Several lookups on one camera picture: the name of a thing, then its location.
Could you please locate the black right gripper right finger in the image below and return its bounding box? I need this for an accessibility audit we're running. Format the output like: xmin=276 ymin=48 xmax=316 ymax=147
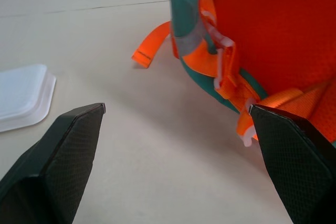
xmin=248 ymin=104 xmax=336 ymax=224

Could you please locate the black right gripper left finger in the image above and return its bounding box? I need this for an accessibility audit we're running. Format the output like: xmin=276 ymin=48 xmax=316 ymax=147
xmin=0 ymin=102 xmax=106 ymax=224

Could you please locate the white plastic tray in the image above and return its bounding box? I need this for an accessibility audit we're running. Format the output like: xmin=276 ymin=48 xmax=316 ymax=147
xmin=0 ymin=63 xmax=57 ymax=133

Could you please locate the orange and teal backpack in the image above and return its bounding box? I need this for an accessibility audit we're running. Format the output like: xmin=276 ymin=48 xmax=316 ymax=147
xmin=131 ymin=0 xmax=336 ymax=148

